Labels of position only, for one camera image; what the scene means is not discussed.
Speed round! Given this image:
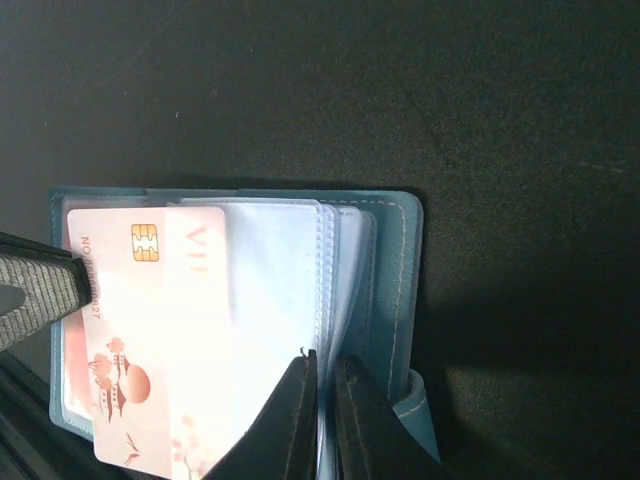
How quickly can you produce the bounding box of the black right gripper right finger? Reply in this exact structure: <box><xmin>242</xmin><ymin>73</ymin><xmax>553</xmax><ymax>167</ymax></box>
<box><xmin>335</xmin><ymin>355</ymin><xmax>449</xmax><ymax>480</ymax></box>

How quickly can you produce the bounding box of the black aluminium front rail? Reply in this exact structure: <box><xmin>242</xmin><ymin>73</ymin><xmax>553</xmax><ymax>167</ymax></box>
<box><xmin>1</xmin><ymin>353</ymin><xmax>129</xmax><ymax>479</ymax></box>

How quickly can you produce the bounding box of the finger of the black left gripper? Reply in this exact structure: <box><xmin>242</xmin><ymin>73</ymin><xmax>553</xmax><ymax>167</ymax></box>
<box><xmin>1</xmin><ymin>232</ymin><xmax>93</xmax><ymax>350</ymax></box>

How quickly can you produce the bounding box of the white sunset chip card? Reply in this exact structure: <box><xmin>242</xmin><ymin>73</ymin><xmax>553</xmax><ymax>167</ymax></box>
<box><xmin>67</xmin><ymin>206</ymin><xmax>230</xmax><ymax>479</ymax></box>

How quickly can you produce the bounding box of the blue leather card holder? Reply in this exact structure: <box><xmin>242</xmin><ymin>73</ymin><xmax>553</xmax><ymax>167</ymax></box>
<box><xmin>49</xmin><ymin>189</ymin><xmax>440</xmax><ymax>459</ymax></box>

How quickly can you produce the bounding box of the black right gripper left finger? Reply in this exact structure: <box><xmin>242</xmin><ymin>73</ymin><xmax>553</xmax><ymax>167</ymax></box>
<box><xmin>205</xmin><ymin>350</ymin><xmax>318</xmax><ymax>480</ymax></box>

